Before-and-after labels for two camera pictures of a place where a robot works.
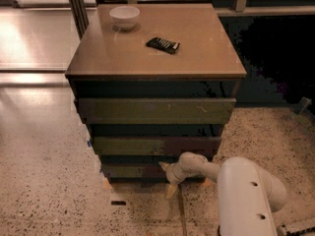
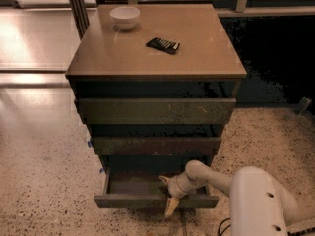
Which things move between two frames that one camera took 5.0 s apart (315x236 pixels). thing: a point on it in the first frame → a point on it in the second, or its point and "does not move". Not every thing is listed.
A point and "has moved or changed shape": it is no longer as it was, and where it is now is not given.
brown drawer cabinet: (154, 81) does not move
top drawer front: (155, 110) does not move
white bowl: (125, 17) does not move
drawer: (136, 171) has moved or changed shape
